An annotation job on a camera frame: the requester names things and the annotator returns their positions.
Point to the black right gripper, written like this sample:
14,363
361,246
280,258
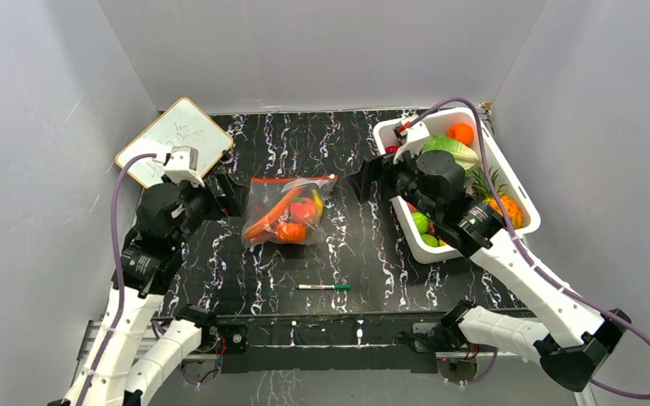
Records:
382,178

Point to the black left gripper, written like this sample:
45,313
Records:
232,201

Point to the orange papaya slice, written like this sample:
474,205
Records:
272,216

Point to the clear zip bag orange zipper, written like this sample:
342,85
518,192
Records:
265,193

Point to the yellow banana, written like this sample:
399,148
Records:
317,199

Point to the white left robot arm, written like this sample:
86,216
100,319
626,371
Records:
168,215

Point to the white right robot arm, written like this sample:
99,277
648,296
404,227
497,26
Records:
570,341

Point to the white plastic bin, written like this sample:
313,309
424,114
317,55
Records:
438,123

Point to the green lettuce leaf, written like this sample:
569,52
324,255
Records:
462,154

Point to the orange fruit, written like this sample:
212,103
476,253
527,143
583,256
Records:
462,132

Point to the pineapple toy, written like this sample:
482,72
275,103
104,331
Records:
482,191

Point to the green capped marker pen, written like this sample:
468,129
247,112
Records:
325,287

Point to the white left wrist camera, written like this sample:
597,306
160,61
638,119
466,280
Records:
181,166

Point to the small whiteboard yellow frame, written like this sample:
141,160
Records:
182,124

